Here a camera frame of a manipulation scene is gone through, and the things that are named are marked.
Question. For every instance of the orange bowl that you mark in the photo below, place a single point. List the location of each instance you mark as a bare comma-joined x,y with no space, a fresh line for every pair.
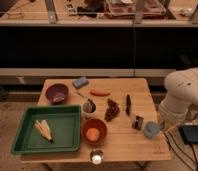
94,123

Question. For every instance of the black power box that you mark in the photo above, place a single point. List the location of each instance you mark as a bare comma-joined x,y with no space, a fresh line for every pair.
189,133

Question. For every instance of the green plastic tray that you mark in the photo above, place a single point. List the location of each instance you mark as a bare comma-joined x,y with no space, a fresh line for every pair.
64,122

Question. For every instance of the purple bowl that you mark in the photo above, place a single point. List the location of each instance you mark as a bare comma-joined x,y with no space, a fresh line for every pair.
57,93

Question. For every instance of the wooden table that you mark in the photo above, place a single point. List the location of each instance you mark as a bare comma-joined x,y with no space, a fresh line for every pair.
122,143

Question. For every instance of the orange ball in bowl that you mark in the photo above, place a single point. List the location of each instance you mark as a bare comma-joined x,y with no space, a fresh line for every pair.
92,134

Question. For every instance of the toy corn cob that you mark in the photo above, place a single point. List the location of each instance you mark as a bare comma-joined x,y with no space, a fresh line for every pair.
43,128

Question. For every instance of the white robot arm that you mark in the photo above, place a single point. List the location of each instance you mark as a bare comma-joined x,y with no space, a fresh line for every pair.
182,92

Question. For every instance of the toy grape bunch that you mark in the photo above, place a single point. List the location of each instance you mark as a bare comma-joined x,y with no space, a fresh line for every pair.
112,111

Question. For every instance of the toy carrot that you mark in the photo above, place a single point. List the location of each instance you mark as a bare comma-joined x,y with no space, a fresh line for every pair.
96,92

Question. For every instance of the blue sponge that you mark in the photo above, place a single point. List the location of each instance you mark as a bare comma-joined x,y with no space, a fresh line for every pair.
80,82

